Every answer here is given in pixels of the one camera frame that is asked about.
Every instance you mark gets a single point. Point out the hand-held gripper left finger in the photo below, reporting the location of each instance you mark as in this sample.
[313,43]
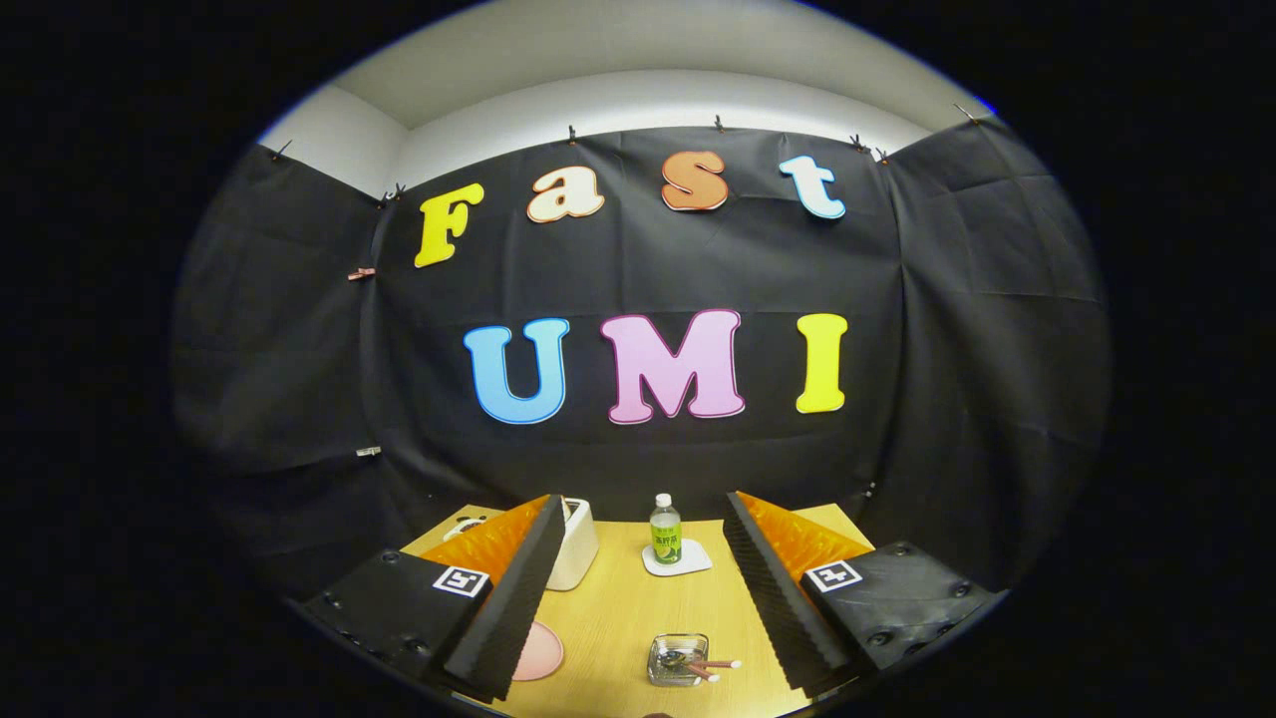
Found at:
[513,608]

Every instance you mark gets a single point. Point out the white toaster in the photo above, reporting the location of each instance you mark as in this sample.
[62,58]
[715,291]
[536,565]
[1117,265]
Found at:
[578,548]

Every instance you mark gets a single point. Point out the green label drink bottle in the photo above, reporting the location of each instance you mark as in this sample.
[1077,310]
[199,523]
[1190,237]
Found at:
[666,538]

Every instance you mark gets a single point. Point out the pink round plate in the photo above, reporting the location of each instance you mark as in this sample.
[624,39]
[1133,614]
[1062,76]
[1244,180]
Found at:
[540,653]

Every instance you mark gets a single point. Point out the white divided bean dish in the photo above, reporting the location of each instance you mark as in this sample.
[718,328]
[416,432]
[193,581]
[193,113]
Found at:
[461,527]

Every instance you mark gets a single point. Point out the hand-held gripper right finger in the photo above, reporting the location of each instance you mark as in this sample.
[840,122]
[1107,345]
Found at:
[773,598]

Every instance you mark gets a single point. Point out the white square coaster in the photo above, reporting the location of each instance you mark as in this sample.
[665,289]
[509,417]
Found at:
[695,558]

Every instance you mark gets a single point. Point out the orange clip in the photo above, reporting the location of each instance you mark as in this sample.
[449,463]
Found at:
[362,273]

